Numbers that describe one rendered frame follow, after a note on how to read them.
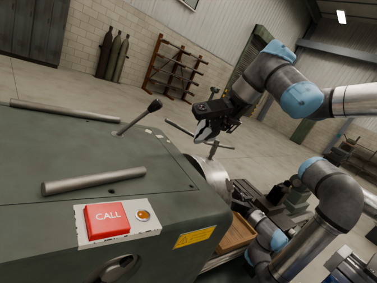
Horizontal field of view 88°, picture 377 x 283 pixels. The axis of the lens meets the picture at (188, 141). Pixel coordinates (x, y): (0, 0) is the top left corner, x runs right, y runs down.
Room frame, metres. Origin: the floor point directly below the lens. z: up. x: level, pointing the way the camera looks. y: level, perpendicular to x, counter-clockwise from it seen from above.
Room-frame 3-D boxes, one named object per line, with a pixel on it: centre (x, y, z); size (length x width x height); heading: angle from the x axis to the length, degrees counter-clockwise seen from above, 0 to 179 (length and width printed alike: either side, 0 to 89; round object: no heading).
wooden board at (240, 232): (0.90, -0.32, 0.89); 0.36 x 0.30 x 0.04; 43
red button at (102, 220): (0.24, 0.07, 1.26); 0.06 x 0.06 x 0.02; 43
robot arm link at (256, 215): (0.72, -0.40, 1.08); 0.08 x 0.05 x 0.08; 132
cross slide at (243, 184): (1.12, -0.58, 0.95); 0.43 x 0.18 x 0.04; 43
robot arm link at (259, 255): (0.65, -0.46, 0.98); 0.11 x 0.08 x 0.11; 8
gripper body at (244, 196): (0.79, -0.35, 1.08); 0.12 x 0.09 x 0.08; 42
